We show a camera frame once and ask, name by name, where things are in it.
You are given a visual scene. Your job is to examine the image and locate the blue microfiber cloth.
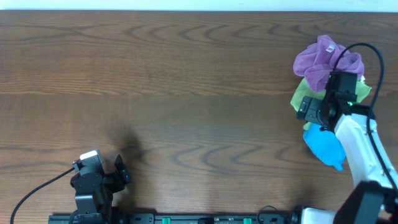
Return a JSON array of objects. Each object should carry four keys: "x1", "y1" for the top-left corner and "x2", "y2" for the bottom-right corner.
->
[{"x1": 303, "y1": 122, "x2": 346, "y2": 171}]

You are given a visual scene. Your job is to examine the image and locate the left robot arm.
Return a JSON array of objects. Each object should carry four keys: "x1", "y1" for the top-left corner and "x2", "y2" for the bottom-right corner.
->
[{"x1": 69, "y1": 152, "x2": 131, "y2": 223}]

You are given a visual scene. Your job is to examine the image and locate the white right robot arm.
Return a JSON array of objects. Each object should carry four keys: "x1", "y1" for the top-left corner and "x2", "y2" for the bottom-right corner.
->
[{"x1": 292, "y1": 96, "x2": 397, "y2": 224}]

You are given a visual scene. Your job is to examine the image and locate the green microfiber cloth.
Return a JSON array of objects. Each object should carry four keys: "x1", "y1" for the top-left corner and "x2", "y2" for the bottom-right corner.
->
[{"x1": 290, "y1": 79, "x2": 371, "y2": 132}]

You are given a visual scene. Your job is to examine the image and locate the purple microfiber cloth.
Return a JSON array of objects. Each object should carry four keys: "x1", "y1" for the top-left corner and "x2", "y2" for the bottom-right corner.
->
[{"x1": 293, "y1": 35, "x2": 364, "y2": 92}]

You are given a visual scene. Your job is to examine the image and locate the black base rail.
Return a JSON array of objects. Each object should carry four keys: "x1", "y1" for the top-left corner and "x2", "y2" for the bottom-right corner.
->
[{"x1": 48, "y1": 212, "x2": 295, "y2": 224}]

